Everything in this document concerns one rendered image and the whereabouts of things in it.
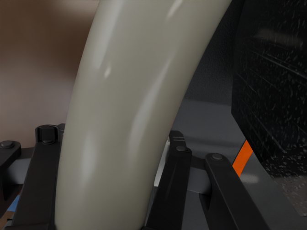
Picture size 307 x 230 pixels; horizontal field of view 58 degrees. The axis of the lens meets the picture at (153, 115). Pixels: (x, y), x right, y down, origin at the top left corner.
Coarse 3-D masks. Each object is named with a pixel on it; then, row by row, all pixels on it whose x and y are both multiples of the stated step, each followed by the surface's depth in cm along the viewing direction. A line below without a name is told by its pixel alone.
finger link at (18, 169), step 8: (24, 152) 14; (32, 152) 14; (16, 160) 14; (24, 160) 14; (8, 168) 14; (16, 168) 14; (24, 168) 14; (8, 176) 14; (16, 176) 14; (24, 176) 14; (8, 184) 14
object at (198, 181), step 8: (176, 136) 18; (176, 144) 17; (184, 144) 17; (192, 160) 15; (200, 160) 15; (192, 168) 14; (200, 168) 14; (192, 176) 14; (200, 176) 14; (208, 176) 14; (192, 184) 14; (200, 184) 14; (208, 184) 14; (200, 192) 14; (208, 192) 14
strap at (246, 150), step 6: (246, 144) 106; (240, 150) 107; (246, 150) 107; (252, 150) 107; (240, 156) 108; (246, 156) 108; (234, 162) 110; (240, 162) 109; (234, 168) 110; (240, 168) 110
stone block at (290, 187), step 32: (256, 0) 72; (288, 0) 52; (256, 32) 67; (288, 32) 50; (256, 64) 63; (288, 64) 47; (256, 96) 60; (288, 96) 45; (256, 128) 56; (288, 128) 43; (288, 160) 44; (288, 192) 49
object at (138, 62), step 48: (144, 0) 6; (192, 0) 6; (96, 48) 6; (144, 48) 6; (192, 48) 6; (96, 96) 7; (144, 96) 6; (96, 144) 7; (144, 144) 7; (96, 192) 7; (144, 192) 8
